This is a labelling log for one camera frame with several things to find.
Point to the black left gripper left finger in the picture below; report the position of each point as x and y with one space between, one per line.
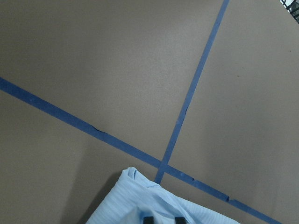
148 220

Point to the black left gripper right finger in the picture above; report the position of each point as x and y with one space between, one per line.
179 220

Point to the light blue button-up shirt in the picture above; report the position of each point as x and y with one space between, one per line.
134 197

